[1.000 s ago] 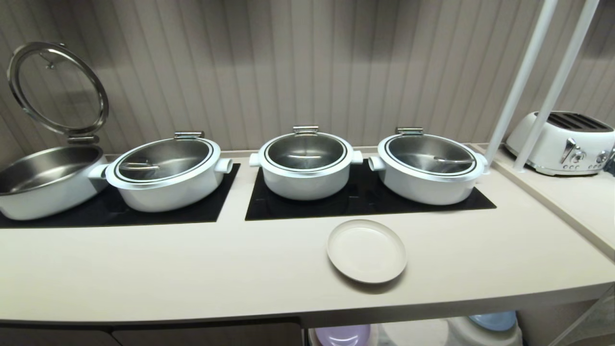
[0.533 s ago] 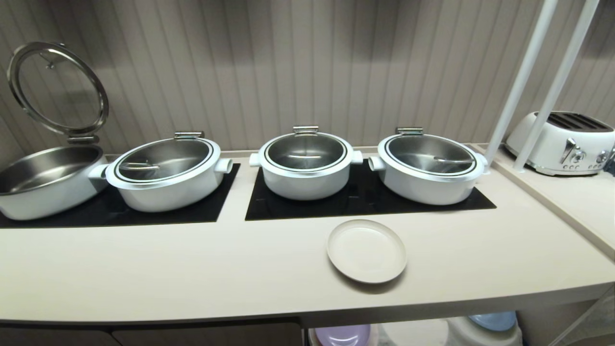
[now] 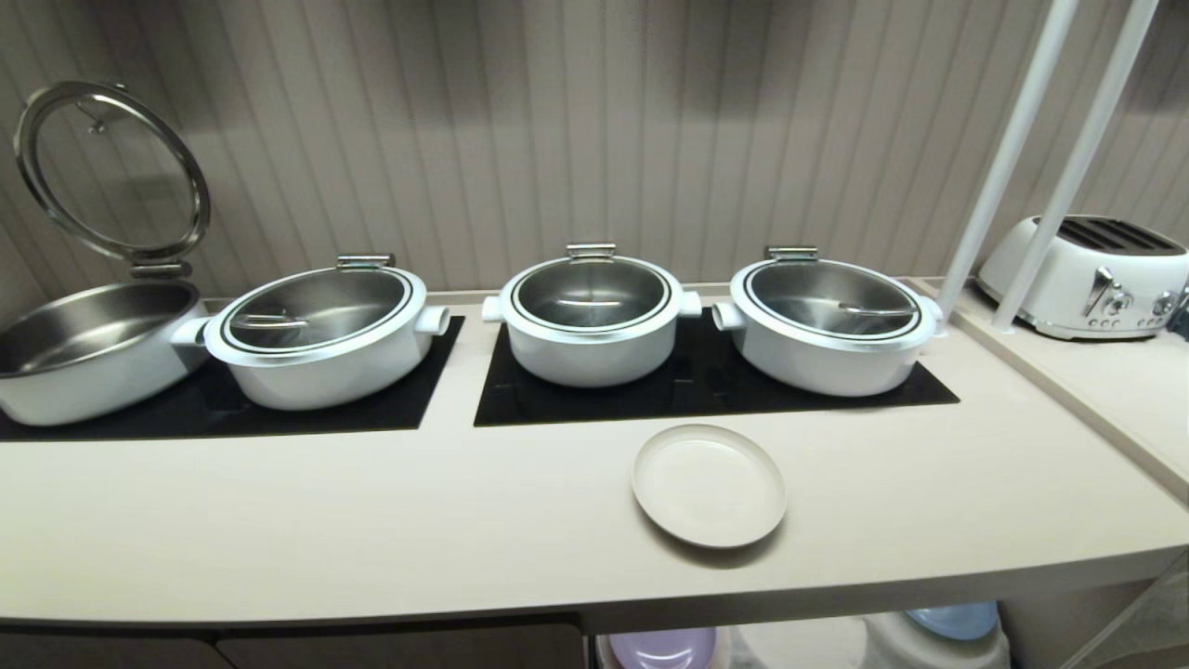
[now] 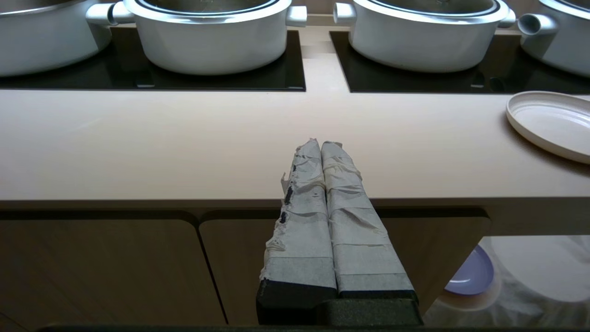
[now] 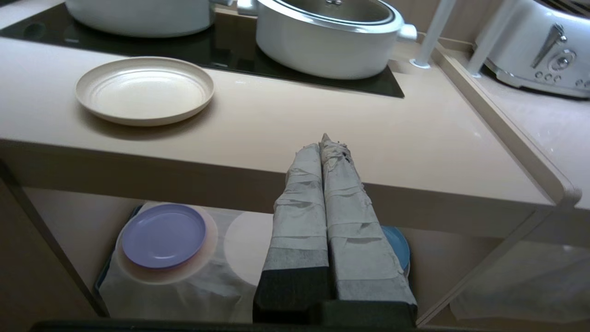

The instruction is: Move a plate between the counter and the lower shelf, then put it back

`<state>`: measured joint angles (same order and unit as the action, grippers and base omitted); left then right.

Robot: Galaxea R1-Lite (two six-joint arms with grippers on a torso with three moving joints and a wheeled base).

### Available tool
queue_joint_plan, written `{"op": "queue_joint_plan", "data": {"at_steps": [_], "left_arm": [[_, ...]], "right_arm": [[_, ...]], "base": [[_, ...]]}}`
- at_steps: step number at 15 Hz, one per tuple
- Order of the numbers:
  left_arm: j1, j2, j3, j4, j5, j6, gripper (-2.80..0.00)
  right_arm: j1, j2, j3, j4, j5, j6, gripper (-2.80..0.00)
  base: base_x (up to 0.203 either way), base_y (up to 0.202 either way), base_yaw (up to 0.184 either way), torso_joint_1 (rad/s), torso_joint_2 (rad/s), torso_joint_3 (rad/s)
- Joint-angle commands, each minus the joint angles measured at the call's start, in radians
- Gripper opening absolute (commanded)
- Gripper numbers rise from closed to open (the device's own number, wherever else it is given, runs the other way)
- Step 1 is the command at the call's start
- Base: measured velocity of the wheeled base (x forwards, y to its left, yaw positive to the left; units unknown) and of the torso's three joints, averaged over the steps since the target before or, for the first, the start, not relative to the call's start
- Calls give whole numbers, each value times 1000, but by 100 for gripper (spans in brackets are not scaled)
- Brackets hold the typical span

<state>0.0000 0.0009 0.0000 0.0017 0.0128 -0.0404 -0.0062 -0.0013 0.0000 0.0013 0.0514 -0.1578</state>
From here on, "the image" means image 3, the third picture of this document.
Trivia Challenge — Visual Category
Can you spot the beige round plate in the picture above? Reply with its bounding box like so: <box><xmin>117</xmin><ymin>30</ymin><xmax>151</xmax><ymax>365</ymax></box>
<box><xmin>632</xmin><ymin>424</ymin><xmax>789</xmax><ymax>550</ymax></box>

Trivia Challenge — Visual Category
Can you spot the purple plate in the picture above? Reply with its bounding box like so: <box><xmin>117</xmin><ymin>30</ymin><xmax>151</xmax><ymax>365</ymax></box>
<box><xmin>608</xmin><ymin>628</ymin><xmax>718</xmax><ymax>669</ymax></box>

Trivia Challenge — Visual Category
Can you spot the blue plate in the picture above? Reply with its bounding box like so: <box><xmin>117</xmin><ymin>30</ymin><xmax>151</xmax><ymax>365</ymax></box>
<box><xmin>904</xmin><ymin>602</ymin><xmax>1000</xmax><ymax>642</ymax></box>

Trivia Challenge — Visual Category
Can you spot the white round chafing pot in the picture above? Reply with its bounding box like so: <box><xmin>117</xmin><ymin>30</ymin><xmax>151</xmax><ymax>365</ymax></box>
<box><xmin>480</xmin><ymin>256</ymin><xmax>703</xmax><ymax>389</ymax></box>

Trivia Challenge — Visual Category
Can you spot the small round glass lid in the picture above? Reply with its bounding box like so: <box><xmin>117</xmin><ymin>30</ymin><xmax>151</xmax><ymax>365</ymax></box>
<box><xmin>510</xmin><ymin>243</ymin><xmax>672</xmax><ymax>335</ymax></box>

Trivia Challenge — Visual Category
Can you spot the black induction hob panel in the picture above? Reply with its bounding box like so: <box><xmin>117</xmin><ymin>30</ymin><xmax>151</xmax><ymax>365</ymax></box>
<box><xmin>473</xmin><ymin>309</ymin><xmax>961</xmax><ymax>428</ymax></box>
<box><xmin>0</xmin><ymin>315</ymin><xmax>466</xmax><ymax>442</ymax></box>

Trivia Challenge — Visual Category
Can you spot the white oval chafing pot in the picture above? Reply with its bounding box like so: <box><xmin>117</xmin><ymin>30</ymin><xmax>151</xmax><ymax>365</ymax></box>
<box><xmin>170</xmin><ymin>266</ymin><xmax>452</xmax><ymax>412</ymax></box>
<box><xmin>712</xmin><ymin>257</ymin><xmax>945</xmax><ymax>399</ymax></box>

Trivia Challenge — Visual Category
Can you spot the oval glass pot lid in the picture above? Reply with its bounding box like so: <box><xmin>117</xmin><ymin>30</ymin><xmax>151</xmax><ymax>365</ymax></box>
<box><xmin>218</xmin><ymin>253</ymin><xmax>415</xmax><ymax>356</ymax></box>
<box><xmin>743</xmin><ymin>245</ymin><xmax>923</xmax><ymax>341</ymax></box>

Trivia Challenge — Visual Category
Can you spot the dark cabinet door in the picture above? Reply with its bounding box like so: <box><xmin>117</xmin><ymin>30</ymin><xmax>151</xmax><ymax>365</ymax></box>
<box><xmin>216</xmin><ymin>623</ymin><xmax>586</xmax><ymax>669</ymax></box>
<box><xmin>0</xmin><ymin>632</ymin><xmax>235</xmax><ymax>669</ymax></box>

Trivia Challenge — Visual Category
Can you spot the white slanted pole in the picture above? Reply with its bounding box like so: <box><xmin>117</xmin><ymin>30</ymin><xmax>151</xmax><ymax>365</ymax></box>
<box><xmin>990</xmin><ymin>0</ymin><xmax>1161</xmax><ymax>334</ymax></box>
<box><xmin>936</xmin><ymin>0</ymin><xmax>1081</xmax><ymax>324</ymax></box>

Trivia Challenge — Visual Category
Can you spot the white four-slot toaster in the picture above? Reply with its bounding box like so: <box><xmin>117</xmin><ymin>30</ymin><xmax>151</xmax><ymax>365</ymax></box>
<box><xmin>976</xmin><ymin>215</ymin><xmax>1189</xmax><ymax>341</ymax></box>

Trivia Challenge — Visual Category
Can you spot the round glass pot lid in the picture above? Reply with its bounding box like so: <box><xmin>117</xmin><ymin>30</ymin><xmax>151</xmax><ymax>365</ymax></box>
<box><xmin>13</xmin><ymin>81</ymin><xmax>212</xmax><ymax>280</ymax></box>

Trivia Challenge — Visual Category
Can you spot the white open chafing pot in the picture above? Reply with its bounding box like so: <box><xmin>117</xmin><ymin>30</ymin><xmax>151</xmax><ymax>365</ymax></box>
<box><xmin>0</xmin><ymin>280</ymin><xmax>209</xmax><ymax>427</ymax></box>

